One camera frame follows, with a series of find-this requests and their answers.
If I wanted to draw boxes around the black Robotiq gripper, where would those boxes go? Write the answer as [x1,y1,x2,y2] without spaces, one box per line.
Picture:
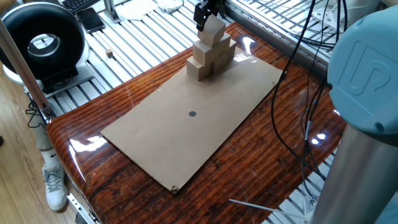
[193,0,228,32]

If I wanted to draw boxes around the light wooden cube block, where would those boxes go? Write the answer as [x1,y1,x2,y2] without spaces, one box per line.
[197,14,227,49]
[214,32,232,59]
[186,55,213,82]
[192,39,220,67]
[228,39,238,62]
[211,52,233,75]

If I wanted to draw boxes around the white crumpled cloth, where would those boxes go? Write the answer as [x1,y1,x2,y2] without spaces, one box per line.
[155,0,185,14]

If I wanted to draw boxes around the white paper sheet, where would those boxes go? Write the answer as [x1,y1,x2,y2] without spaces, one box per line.
[114,0,159,21]

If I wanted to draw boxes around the black smartphone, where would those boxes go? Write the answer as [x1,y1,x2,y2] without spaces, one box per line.
[75,7,106,34]

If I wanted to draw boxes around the brown cardboard sheet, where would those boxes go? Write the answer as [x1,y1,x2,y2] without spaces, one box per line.
[100,46,287,194]

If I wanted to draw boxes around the black keyboard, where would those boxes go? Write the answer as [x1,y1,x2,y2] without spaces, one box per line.
[58,0,100,14]

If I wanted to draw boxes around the white round housing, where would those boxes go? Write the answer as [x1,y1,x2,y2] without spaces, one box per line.
[340,0,385,29]

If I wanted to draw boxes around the glossy dark wooden board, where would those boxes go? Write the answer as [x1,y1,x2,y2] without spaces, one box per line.
[46,21,348,224]

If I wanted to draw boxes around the white zip tie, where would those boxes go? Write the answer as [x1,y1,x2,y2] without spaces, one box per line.
[228,198,312,220]

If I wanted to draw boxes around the person's leg with sock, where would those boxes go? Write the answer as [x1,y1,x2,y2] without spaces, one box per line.
[29,102,60,170]

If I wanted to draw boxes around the white sneaker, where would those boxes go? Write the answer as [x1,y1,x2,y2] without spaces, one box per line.
[42,164,68,212]

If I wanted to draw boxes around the short aluminium post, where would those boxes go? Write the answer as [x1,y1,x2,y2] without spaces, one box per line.
[102,0,122,24]

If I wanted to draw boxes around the black cable bundle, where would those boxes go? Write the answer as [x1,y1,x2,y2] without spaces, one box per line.
[279,0,349,50]

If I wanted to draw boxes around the cable with silver connector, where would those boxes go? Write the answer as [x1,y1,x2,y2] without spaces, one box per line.
[301,119,318,200]

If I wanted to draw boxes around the black ring-shaped device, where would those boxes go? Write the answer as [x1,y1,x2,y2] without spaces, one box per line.
[0,1,96,94]

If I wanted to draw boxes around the tan diagonal frame bar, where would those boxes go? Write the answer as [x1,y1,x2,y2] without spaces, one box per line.
[0,18,57,124]

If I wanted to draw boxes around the tangled thin black cable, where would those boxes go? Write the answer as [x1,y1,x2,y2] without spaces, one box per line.
[24,99,46,129]

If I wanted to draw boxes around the metal drawer rail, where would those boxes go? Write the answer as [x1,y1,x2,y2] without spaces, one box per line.
[66,192,102,224]

